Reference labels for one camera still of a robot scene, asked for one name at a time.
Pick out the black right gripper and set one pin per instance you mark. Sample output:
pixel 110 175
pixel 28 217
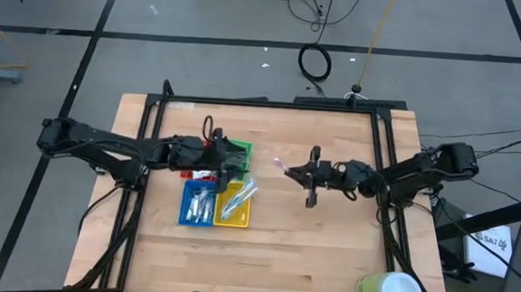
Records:
pixel 340 175

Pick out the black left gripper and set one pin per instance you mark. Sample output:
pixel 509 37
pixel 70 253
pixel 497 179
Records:
pixel 192 153

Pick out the bag of black items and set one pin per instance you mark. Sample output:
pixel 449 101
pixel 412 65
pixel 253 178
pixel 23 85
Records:
pixel 241 154

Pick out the bag of white cotton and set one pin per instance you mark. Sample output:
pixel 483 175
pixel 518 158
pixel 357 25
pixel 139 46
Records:
pixel 202 174

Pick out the bagged orange white toothbrush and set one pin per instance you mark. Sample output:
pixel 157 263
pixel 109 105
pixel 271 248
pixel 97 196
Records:
pixel 280 163

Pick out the pile of clear packets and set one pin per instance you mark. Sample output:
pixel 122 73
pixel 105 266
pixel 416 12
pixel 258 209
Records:
pixel 239 199

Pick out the bagged small white tube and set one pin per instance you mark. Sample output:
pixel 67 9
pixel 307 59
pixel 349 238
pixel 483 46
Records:
pixel 198 199
pixel 204 206
pixel 191 209
pixel 210 206

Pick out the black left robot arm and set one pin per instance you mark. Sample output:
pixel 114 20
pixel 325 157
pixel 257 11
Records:
pixel 106 148

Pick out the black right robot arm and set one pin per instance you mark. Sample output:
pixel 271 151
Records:
pixel 413 171

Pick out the green plastic basket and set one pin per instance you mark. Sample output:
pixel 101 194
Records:
pixel 248 146

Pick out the red plastic basket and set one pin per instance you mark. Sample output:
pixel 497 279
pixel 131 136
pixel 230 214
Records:
pixel 185 174

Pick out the blue plastic basket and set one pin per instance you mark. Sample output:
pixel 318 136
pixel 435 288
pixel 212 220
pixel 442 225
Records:
pixel 184 205

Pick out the yellow plastic basket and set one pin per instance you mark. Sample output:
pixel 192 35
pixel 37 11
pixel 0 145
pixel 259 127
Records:
pixel 242 217

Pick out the white tape strip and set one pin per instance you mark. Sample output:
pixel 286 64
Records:
pixel 181 106

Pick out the black flat bar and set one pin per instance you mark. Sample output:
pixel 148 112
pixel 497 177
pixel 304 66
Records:
pixel 381 103

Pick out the black diagonal beam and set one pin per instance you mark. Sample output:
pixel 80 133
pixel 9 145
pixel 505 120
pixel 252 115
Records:
pixel 487 221

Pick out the white cardboard box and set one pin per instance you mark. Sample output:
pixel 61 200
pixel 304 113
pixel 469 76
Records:
pixel 489 255

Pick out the black metal table frame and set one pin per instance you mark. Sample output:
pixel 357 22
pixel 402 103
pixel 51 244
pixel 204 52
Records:
pixel 267 104

